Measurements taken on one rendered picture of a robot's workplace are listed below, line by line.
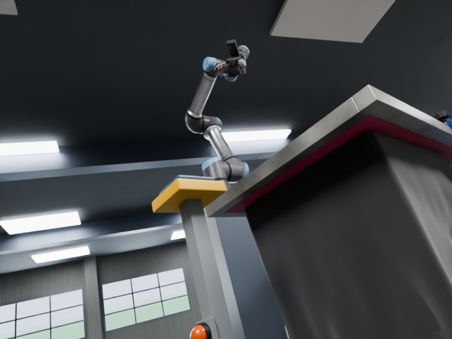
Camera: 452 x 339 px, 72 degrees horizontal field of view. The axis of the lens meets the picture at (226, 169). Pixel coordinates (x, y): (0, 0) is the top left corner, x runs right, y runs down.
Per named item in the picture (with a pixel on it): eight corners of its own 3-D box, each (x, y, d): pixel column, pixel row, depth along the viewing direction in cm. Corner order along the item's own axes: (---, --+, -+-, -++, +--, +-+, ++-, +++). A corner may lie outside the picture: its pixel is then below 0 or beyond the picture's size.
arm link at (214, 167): (202, 187, 164) (196, 165, 170) (222, 187, 172) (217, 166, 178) (212, 177, 156) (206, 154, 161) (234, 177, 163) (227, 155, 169)
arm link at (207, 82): (176, 124, 196) (204, 51, 168) (192, 126, 202) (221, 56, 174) (181, 135, 189) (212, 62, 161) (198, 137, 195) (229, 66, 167)
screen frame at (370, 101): (377, 99, 58) (368, 83, 60) (206, 217, 96) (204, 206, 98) (483, 149, 108) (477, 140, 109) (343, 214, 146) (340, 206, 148)
